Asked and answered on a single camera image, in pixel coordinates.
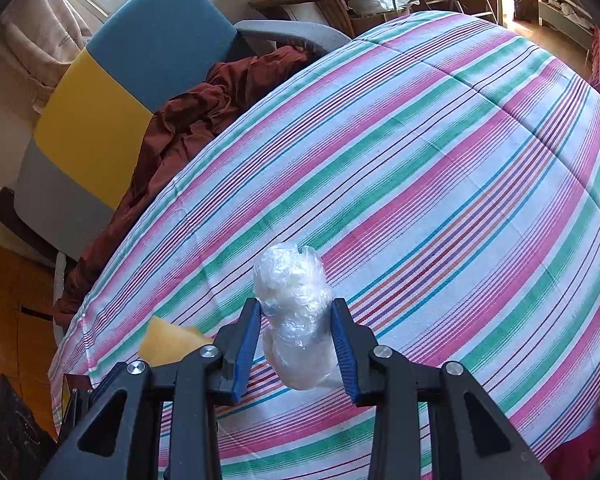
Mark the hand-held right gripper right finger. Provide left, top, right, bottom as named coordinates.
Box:
left=330, top=297, right=551, bottom=480

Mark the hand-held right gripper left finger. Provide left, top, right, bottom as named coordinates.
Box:
left=40, top=297, right=262, bottom=480

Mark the clear plastic ball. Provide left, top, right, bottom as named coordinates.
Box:
left=252, top=242, right=343, bottom=391

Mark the maroon cloth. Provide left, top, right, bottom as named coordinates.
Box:
left=52, top=45, right=316, bottom=328

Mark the wooden wardrobe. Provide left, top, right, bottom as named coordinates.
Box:
left=0, top=232, right=63, bottom=441

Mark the black textured object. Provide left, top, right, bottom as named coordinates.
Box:
left=0, top=375, right=58, bottom=480

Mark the red cloth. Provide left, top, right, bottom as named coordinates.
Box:
left=540, top=412, right=600, bottom=480

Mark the grey yellow blue sofa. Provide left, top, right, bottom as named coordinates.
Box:
left=0, top=0, right=353, bottom=266

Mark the black rolled mat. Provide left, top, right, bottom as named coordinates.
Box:
left=0, top=187, right=61, bottom=266

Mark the white plastic bag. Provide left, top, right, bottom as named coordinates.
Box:
left=350, top=0, right=413, bottom=16

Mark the beige patterned curtain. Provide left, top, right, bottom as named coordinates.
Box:
left=0, top=0, right=111, bottom=106

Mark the pale low shelf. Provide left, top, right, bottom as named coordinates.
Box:
left=535, top=0, right=596, bottom=46

